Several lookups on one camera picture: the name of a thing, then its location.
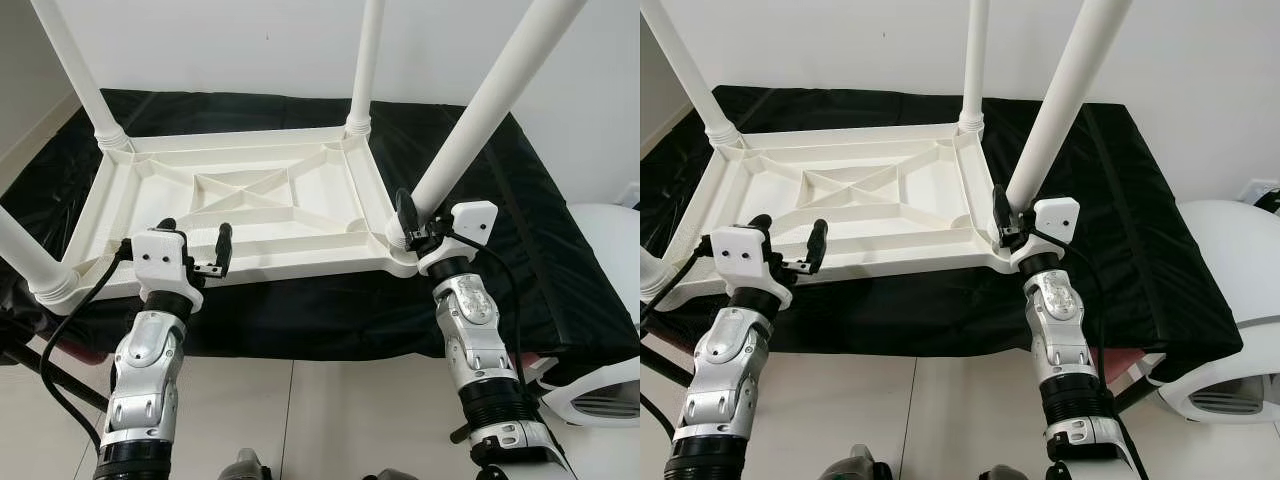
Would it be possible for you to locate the grey robot left foot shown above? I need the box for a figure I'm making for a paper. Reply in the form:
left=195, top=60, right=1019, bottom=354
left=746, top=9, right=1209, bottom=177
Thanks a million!
left=218, top=448, right=271, bottom=480
left=824, top=445, right=891, bottom=480

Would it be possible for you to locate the white domed appliance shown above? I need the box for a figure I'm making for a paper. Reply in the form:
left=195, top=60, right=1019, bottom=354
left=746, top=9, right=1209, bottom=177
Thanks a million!
left=540, top=203, right=641, bottom=428
left=1150, top=200, right=1280, bottom=428

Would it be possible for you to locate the black table cover cloth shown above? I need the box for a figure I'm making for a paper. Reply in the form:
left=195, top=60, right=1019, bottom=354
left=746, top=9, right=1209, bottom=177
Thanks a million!
left=640, top=85, right=1244, bottom=386
left=0, top=88, right=641, bottom=386

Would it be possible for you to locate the white plastic children table top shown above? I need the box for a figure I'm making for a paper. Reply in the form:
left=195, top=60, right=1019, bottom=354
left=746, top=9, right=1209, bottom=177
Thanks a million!
left=648, top=124, right=1017, bottom=313
left=30, top=125, right=421, bottom=303

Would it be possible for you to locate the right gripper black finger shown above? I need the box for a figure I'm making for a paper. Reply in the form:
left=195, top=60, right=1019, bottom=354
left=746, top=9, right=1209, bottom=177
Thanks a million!
left=992, top=184, right=1013, bottom=247
left=397, top=188, right=419, bottom=249

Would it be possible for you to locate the red round object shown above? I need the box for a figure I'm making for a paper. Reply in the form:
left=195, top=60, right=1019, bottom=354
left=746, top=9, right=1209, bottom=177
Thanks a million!
left=45, top=335, right=113, bottom=367
left=514, top=351, right=563, bottom=377

